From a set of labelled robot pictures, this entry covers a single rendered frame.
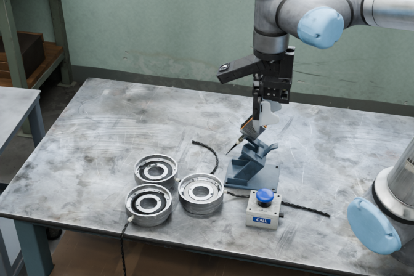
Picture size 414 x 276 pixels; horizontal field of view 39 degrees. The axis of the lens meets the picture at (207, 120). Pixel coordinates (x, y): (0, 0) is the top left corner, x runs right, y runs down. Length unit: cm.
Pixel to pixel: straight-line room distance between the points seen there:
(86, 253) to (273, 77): 72
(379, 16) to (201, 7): 185
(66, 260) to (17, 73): 138
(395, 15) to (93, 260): 98
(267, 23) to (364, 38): 174
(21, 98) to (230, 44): 128
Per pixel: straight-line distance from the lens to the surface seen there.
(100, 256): 163
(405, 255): 131
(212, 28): 296
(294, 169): 149
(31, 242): 151
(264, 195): 130
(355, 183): 148
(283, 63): 124
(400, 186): 106
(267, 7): 117
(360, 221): 114
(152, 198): 136
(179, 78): 315
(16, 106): 200
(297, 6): 113
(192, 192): 138
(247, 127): 135
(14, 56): 280
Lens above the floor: 176
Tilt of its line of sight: 36 degrees down
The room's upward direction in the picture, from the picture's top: straight up
